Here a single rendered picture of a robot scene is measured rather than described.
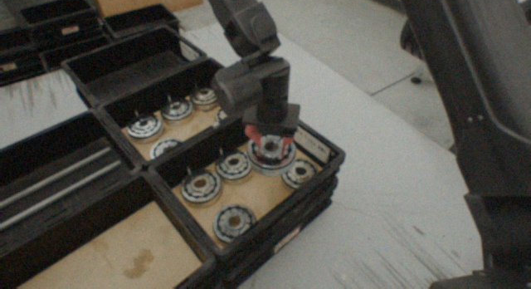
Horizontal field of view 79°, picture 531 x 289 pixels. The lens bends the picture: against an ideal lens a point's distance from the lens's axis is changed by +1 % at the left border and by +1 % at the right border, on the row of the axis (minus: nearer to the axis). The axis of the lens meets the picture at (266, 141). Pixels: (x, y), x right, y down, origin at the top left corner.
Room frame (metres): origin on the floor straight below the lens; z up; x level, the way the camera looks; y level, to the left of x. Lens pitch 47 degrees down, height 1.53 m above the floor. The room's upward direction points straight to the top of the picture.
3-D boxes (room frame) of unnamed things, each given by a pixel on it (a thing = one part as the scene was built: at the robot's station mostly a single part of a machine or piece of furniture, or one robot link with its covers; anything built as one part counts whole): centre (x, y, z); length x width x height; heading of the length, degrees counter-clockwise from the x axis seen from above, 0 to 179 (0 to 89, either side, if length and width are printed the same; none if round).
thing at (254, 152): (0.45, -0.01, 1.03); 0.10 x 0.10 x 0.01
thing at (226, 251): (0.50, 0.04, 0.92); 0.40 x 0.30 x 0.02; 132
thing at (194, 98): (0.85, 0.20, 0.86); 0.10 x 0.10 x 0.01
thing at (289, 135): (0.45, -0.02, 1.08); 0.07 x 0.07 x 0.09; 80
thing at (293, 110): (0.45, -0.01, 1.15); 0.10 x 0.07 x 0.07; 80
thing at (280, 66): (0.44, -0.01, 1.21); 0.07 x 0.06 x 0.07; 125
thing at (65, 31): (2.02, 1.34, 0.37); 0.42 x 0.34 x 0.46; 124
